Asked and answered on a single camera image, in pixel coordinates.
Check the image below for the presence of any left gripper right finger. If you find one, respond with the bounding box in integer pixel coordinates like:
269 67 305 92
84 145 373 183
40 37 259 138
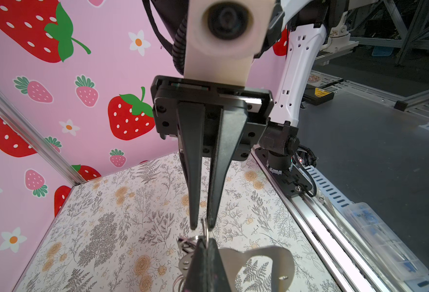
208 238 231 292

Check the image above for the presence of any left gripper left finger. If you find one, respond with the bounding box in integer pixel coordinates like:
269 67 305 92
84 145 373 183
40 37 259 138
183 237 208 292

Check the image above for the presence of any clear plastic parts box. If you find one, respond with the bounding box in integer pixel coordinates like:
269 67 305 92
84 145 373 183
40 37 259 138
343 203 429 281

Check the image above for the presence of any black yellow device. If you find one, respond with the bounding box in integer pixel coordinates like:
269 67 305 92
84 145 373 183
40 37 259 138
303 85 335 106

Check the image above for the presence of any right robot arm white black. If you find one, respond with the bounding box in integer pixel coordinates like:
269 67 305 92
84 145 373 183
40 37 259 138
143 1 366 230

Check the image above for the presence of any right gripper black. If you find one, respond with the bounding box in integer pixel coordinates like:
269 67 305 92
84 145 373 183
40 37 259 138
151 75 274 230

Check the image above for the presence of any aluminium rail frame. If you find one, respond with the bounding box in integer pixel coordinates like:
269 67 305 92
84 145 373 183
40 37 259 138
252 153 429 292

